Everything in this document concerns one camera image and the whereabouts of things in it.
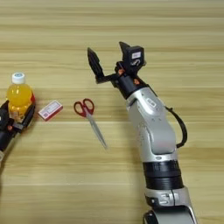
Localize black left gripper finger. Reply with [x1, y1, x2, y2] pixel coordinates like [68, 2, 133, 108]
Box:
[0, 100, 11, 111]
[20, 102, 37, 130]

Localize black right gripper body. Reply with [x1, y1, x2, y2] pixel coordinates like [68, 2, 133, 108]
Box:
[95, 61, 151, 100]

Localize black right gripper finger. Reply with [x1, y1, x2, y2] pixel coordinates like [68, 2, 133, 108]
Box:
[87, 46, 105, 81]
[118, 40, 131, 64]

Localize red white card box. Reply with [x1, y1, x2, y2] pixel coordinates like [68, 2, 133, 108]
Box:
[37, 99, 64, 123]

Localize red handled scissors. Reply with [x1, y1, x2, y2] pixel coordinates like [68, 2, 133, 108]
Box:
[73, 98, 109, 151]

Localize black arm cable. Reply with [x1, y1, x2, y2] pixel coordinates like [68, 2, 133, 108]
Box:
[164, 106, 188, 149]

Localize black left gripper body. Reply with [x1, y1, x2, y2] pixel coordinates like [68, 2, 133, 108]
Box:
[0, 116, 25, 152]

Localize orange juice bottle white cap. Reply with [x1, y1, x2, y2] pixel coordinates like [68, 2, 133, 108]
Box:
[6, 72, 35, 123]

